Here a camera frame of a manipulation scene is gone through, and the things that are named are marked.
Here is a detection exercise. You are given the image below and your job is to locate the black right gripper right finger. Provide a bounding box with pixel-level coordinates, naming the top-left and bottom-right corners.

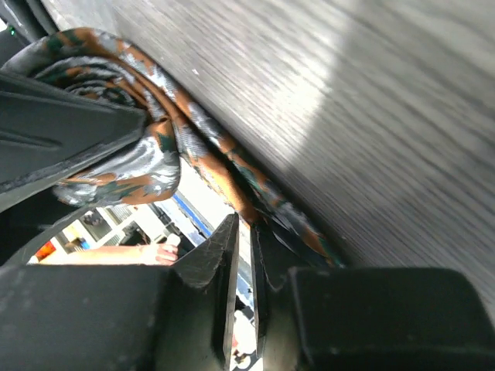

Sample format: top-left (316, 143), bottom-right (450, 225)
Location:
top-left (251, 226), bottom-right (494, 370)

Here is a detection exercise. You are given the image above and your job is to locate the person behind the table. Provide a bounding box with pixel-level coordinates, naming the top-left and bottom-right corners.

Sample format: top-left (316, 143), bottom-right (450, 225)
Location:
top-left (39, 233), bottom-right (181, 266)

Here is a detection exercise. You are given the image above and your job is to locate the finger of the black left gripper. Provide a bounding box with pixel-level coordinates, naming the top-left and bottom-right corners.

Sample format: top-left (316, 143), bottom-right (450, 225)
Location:
top-left (1, 73), bottom-right (146, 210)

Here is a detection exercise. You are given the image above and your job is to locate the orange grey floral tie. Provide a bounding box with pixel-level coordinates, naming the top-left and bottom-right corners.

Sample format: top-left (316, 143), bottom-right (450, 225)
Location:
top-left (1, 27), bottom-right (344, 267)

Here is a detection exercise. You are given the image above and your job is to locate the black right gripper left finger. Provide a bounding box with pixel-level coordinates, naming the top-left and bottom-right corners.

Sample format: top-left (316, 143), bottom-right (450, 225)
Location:
top-left (1, 214), bottom-right (239, 370)

